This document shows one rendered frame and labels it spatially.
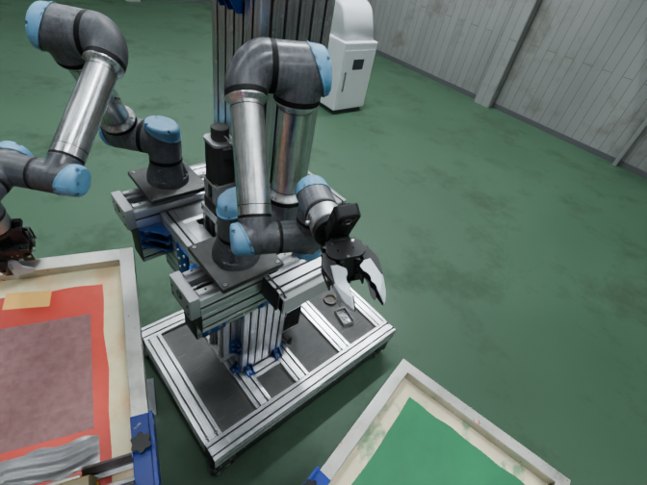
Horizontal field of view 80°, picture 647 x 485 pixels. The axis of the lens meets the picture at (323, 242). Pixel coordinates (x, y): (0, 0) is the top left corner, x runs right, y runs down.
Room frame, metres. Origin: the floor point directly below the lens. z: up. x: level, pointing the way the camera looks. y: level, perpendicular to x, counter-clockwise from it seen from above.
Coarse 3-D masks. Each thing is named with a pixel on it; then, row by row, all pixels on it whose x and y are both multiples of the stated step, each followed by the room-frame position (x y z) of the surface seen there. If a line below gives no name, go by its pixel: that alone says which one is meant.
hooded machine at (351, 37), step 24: (336, 0) 5.52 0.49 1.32; (360, 0) 5.74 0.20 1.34; (336, 24) 5.47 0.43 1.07; (360, 24) 5.55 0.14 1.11; (336, 48) 5.35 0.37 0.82; (360, 48) 5.45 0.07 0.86; (336, 72) 5.30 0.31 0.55; (360, 72) 5.51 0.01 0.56; (336, 96) 5.26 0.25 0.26; (360, 96) 5.59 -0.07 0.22
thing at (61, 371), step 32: (96, 288) 0.67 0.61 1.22; (32, 320) 0.54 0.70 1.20; (64, 320) 0.56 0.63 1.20; (96, 320) 0.58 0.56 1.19; (32, 352) 0.47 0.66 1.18; (64, 352) 0.49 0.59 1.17; (96, 352) 0.51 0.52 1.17; (32, 384) 0.40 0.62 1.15; (64, 384) 0.42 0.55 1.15; (96, 384) 0.44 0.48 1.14; (32, 416) 0.34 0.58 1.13; (64, 416) 0.35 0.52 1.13; (96, 416) 0.37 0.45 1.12; (32, 448) 0.28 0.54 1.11
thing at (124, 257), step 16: (64, 256) 0.71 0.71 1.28; (80, 256) 0.72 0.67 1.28; (96, 256) 0.74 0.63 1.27; (112, 256) 0.75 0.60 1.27; (128, 256) 0.77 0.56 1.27; (0, 272) 0.61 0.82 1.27; (32, 272) 0.64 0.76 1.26; (48, 272) 0.66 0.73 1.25; (64, 272) 0.68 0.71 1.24; (128, 272) 0.72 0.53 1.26; (128, 288) 0.67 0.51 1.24; (128, 304) 0.63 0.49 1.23; (128, 320) 0.59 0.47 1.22; (128, 336) 0.55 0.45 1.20; (128, 352) 0.51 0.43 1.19; (128, 368) 0.48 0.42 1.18; (144, 368) 0.50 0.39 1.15; (128, 384) 0.44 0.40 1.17; (144, 384) 0.45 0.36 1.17; (144, 400) 0.42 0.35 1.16
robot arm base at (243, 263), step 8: (216, 240) 0.86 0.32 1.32; (216, 248) 0.84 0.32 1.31; (224, 248) 0.83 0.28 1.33; (216, 256) 0.83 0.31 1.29; (224, 256) 0.82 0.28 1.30; (232, 256) 0.83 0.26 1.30; (240, 256) 0.83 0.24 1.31; (248, 256) 0.84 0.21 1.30; (256, 256) 0.87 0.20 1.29; (224, 264) 0.81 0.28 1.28; (232, 264) 0.81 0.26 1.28; (240, 264) 0.82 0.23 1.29; (248, 264) 0.83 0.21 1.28
